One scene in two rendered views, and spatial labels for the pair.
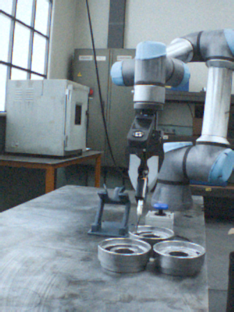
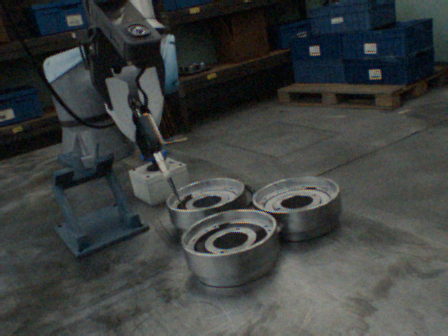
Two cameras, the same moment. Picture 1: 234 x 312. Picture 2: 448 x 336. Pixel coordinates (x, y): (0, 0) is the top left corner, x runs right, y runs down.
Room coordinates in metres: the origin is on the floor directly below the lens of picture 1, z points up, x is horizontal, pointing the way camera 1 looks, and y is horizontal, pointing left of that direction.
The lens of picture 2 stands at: (0.32, 0.30, 1.08)
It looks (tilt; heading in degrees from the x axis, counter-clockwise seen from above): 18 degrees down; 319
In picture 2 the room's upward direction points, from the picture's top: 11 degrees counter-clockwise
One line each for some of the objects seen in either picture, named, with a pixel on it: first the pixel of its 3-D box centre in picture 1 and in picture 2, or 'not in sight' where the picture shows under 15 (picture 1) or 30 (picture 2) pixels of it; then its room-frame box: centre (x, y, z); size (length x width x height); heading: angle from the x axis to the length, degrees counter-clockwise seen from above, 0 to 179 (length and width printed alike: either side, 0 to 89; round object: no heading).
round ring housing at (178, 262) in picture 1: (178, 258); (297, 208); (0.71, -0.13, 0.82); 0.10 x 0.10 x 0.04
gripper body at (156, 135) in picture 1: (147, 129); (109, 23); (0.92, -0.07, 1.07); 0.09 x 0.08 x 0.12; 167
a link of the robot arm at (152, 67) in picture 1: (151, 65); not in sight; (0.92, -0.07, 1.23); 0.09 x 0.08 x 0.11; 143
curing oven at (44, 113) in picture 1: (51, 119); not in sight; (3.32, 0.60, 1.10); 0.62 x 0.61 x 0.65; 168
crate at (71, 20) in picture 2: not in sight; (65, 16); (4.18, -1.70, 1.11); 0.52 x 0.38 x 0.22; 78
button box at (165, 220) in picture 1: (159, 221); (158, 178); (0.98, -0.13, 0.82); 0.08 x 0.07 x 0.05; 168
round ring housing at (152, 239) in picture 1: (150, 239); (208, 207); (0.82, -0.09, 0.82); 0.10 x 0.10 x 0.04
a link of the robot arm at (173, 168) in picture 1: (176, 159); (82, 80); (1.31, -0.21, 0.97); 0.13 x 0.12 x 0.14; 53
